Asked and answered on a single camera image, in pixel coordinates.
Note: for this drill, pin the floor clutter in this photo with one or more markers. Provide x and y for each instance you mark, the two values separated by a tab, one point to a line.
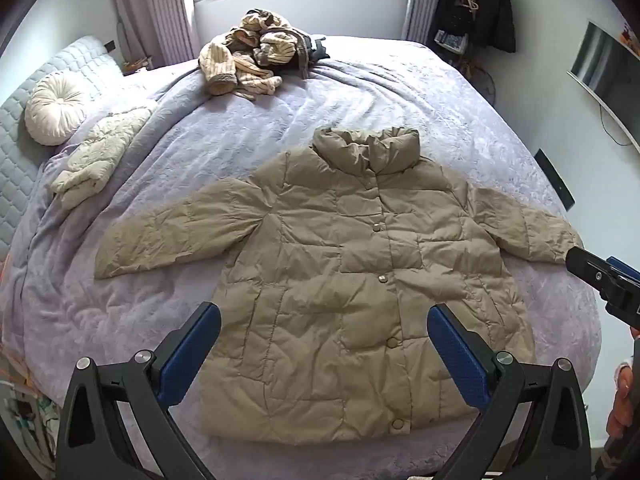
25	410

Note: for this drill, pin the black wall socket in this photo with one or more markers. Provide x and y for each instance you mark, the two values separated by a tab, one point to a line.
111	46

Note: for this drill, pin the wall-mounted television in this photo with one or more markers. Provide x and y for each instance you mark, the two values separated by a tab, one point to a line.
607	75

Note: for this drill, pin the person's right hand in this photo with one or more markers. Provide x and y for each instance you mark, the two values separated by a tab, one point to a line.
622	405

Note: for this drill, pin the cream round cushion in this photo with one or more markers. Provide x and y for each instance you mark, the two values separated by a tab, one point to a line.
55	110

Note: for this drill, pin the grey quilted headboard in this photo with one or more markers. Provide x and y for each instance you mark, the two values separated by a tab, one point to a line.
20	170

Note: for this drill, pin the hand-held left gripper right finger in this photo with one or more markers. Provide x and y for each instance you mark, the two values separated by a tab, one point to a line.
457	355

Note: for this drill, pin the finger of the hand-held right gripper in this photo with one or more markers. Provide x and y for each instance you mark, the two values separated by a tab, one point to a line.
590	265

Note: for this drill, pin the cream quilted garment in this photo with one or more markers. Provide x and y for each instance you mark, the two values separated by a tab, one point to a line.
100	155

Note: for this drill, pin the dark garment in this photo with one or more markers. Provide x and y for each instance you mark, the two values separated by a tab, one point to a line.
315	52

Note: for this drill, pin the black hanging coat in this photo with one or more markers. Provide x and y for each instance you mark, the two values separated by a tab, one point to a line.
480	5

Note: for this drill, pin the black strip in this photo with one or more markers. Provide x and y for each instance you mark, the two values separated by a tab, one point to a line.
556	180

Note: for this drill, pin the khaki puffer jacket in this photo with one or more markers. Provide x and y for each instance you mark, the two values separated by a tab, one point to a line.
325	280

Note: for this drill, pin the lavender bed blanket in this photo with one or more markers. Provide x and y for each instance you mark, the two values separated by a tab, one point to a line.
210	135

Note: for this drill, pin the grey pleated curtain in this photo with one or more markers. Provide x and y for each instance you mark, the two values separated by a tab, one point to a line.
160	10
425	0

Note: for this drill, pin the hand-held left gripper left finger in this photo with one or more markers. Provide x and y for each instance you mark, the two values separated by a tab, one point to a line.
192	355

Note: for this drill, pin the beige striped garment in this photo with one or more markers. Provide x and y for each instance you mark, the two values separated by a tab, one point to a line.
235	60

